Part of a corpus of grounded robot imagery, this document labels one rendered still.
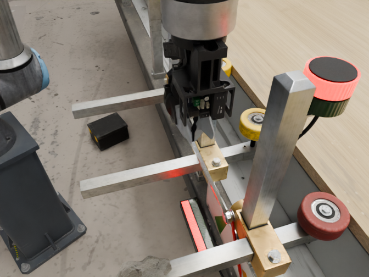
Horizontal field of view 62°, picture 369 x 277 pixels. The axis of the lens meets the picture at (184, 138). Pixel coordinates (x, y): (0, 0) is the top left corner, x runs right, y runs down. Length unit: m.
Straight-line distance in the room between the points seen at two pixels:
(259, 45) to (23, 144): 0.86
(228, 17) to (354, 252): 0.54
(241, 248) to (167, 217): 1.05
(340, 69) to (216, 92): 0.15
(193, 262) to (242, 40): 0.71
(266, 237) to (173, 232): 1.01
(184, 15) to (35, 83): 0.85
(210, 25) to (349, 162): 0.44
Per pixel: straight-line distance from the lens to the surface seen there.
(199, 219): 0.77
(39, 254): 1.61
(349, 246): 0.74
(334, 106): 0.39
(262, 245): 0.56
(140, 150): 1.88
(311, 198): 0.59
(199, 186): 0.82
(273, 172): 0.45
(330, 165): 0.67
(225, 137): 1.07
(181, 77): 0.42
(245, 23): 1.15
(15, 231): 1.43
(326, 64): 0.40
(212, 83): 0.40
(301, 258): 0.86
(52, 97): 2.47
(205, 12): 0.35
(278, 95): 0.37
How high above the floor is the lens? 1.36
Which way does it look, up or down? 45 degrees down
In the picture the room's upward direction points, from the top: straight up
